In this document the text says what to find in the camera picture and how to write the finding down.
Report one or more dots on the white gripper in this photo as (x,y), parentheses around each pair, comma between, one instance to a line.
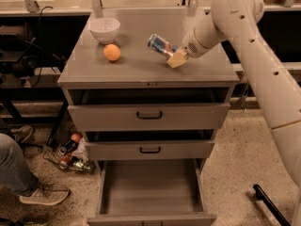
(189,45)

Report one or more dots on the redbull can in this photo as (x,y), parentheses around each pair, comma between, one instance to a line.
(161,46)

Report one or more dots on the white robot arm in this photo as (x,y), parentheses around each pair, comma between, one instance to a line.
(277,93)

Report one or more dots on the grey drawer cabinet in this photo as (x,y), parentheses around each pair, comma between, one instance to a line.
(139,67)

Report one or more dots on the grey top drawer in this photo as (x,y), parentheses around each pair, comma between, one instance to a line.
(147,109)

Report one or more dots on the grey drawer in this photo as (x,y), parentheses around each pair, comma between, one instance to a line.
(151,193)
(147,145)
(147,109)

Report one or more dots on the grey middle drawer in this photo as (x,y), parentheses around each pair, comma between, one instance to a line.
(147,145)

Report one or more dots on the grey bottom drawer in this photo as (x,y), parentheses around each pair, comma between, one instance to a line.
(151,193)

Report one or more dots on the orange fruit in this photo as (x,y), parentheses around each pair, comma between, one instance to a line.
(111,52)

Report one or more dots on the white ceramic bowl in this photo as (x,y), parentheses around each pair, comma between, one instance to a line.
(105,30)

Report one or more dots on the black bar bottom right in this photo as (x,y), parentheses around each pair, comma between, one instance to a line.
(262,196)

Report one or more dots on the dark machinery left shelf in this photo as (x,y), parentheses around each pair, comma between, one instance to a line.
(16,43)

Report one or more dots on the beige sneaker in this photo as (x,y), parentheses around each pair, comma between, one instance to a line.
(22,134)
(47,194)

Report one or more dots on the person leg in jeans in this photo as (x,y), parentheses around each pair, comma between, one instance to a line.
(14,172)

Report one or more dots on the wire basket of items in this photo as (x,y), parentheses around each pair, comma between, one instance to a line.
(71,155)

